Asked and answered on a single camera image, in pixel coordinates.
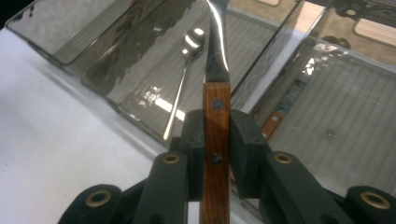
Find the wooden handled fork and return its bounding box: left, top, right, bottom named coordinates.
left=199, top=0, right=233, bottom=224

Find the smoky clear plastic bin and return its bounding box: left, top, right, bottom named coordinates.
left=248, top=0, right=396, bottom=202
left=5, top=0, right=138, bottom=67
left=81, top=0, right=305, bottom=147

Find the metal spoon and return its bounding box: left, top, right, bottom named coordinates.
left=162, top=27, right=206, bottom=142

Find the white table cover sheet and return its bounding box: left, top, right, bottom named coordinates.
left=0, top=27, right=269, bottom=224

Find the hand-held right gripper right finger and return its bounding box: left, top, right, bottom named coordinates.
left=230, top=108, right=273, bottom=200

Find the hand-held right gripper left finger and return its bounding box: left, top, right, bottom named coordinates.
left=169, top=108, right=205, bottom=202

